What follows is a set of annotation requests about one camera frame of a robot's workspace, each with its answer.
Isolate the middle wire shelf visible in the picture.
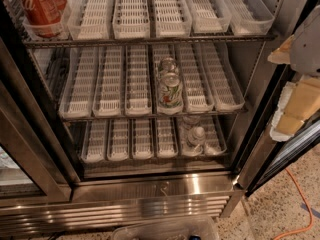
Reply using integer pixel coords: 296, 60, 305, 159
60, 106, 248, 123

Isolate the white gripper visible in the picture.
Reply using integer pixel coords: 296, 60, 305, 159
267, 5, 320, 142

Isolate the wire shelf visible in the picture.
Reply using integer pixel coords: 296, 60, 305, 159
60, 106, 248, 123
23, 32, 276, 49

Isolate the clear plastic bin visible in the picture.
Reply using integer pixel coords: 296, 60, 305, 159
111, 216, 220, 240

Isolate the green white 7up can front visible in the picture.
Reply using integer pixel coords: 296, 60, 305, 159
158, 73, 183, 114

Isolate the clear water bottle front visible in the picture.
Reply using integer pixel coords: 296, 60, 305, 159
186, 126, 206, 154

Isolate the top wire shelf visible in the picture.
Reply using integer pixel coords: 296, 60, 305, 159
23, 32, 276, 49

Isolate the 7up can rear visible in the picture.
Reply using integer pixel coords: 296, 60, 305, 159
158, 57, 179, 77

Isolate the open fridge door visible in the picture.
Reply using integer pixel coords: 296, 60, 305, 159
238, 0, 320, 196

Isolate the orange cable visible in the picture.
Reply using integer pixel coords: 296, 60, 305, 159
273, 167, 315, 240

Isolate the stainless steel display fridge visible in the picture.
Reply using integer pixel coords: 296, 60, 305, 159
0, 0, 305, 238

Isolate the clear water bottle rear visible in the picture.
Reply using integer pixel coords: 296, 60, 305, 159
182, 116, 200, 130

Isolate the red coca-cola can front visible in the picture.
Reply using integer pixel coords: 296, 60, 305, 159
19, 0, 61, 25

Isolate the clear water bottle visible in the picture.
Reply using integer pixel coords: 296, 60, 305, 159
186, 126, 206, 154
182, 116, 200, 130

